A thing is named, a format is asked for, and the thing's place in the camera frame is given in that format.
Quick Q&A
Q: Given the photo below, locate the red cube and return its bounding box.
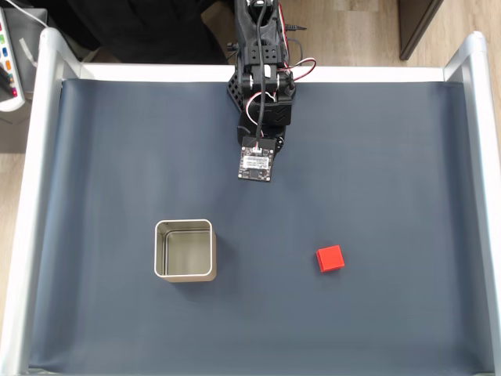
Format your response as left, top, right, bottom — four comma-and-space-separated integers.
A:
315, 244, 345, 273

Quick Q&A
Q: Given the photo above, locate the square beige tin container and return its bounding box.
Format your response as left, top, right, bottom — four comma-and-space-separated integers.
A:
153, 219, 218, 283

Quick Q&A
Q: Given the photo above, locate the dark blue mat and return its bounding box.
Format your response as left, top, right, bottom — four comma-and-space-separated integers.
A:
29, 78, 496, 374

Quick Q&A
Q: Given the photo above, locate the dark brown cabinet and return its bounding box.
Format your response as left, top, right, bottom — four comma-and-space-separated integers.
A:
398, 0, 445, 61

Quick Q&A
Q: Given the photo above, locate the large black bulky object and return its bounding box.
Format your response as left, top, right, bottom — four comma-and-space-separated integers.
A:
45, 0, 238, 64

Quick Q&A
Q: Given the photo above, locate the grey carpet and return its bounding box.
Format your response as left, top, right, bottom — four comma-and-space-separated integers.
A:
0, 7, 46, 154

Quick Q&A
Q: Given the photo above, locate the white power strip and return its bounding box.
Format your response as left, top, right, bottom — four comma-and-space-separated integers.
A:
0, 7, 27, 113

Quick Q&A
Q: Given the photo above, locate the black camera cable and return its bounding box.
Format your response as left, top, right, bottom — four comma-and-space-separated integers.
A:
252, 0, 269, 152

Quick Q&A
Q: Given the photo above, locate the bare camera circuit board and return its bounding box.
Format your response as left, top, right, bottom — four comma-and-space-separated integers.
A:
237, 136, 275, 183

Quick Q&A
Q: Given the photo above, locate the red white servo cable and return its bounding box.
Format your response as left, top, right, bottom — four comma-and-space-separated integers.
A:
287, 57, 318, 84

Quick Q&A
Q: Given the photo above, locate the silver white cart frame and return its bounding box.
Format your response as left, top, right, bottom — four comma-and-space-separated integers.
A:
0, 27, 501, 376

